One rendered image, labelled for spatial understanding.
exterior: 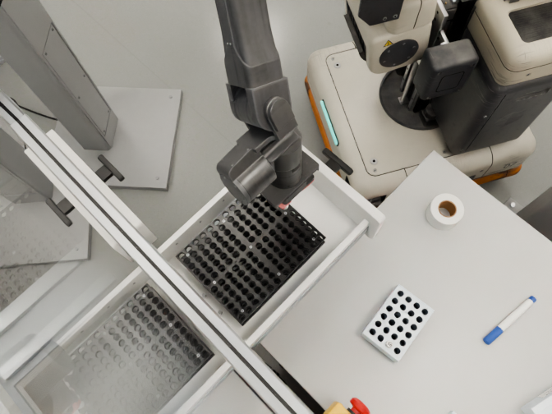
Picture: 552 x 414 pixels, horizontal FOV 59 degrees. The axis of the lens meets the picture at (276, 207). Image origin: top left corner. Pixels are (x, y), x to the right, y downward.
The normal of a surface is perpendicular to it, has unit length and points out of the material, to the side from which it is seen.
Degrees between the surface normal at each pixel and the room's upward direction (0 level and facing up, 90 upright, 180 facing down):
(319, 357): 0
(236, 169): 55
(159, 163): 3
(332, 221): 0
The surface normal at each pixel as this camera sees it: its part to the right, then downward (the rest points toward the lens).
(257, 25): 0.61, 0.26
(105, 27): -0.04, -0.34
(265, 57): 0.56, 0.07
